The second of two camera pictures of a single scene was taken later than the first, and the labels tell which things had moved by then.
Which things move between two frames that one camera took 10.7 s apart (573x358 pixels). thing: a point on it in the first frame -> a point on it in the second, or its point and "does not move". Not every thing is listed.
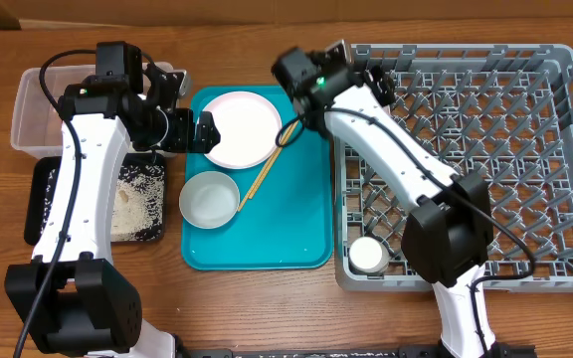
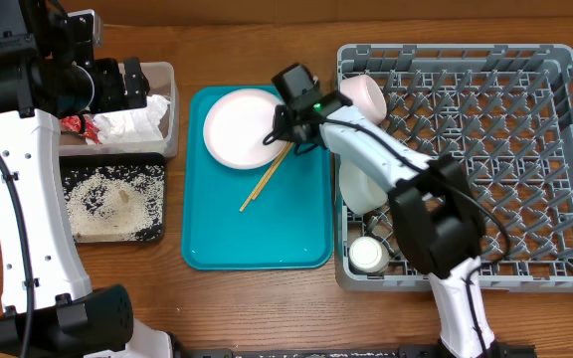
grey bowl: (209, 199) -> (359, 191)
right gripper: (379, 83) -> (283, 117)
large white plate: (248, 124) does not move
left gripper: (186, 138) -> (118, 98)
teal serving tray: (285, 219) does not move
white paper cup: (368, 255) does not move
